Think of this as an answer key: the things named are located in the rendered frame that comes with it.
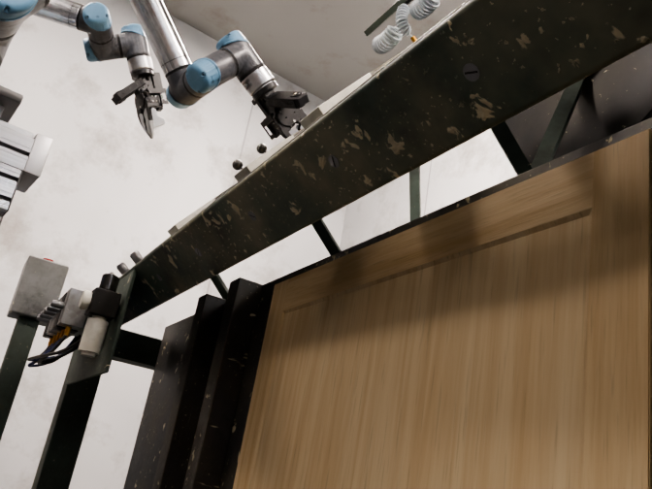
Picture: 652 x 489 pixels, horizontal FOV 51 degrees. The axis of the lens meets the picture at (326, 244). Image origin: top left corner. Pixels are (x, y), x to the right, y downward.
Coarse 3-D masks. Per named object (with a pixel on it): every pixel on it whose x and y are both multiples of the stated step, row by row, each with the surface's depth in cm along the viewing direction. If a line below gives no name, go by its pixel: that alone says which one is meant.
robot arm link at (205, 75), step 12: (204, 60) 160; (216, 60) 161; (228, 60) 163; (192, 72) 159; (204, 72) 158; (216, 72) 160; (228, 72) 163; (192, 84) 162; (204, 84) 159; (216, 84) 162
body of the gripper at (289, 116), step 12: (276, 84) 169; (252, 96) 169; (264, 96) 170; (264, 108) 172; (276, 108) 169; (264, 120) 172; (276, 120) 169; (288, 120) 169; (300, 120) 171; (276, 132) 172
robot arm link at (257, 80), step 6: (264, 66) 168; (258, 72) 167; (264, 72) 168; (270, 72) 170; (246, 78) 167; (252, 78) 167; (258, 78) 167; (264, 78) 167; (270, 78) 168; (246, 84) 168; (252, 84) 167; (258, 84) 167; (264, 84) 168; (246, 90) 170; (252, 90) 168
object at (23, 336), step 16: (16, 320) 206; (32, 320) 205; (16, 336) 202; (32, 336) 204; (16, 352) 201; (0, 368) 202; (16, 368) 200; (0, 384) 197; (16, 384) 199; (0, 400) 196; (0, 416) 195; (0, 432) 194
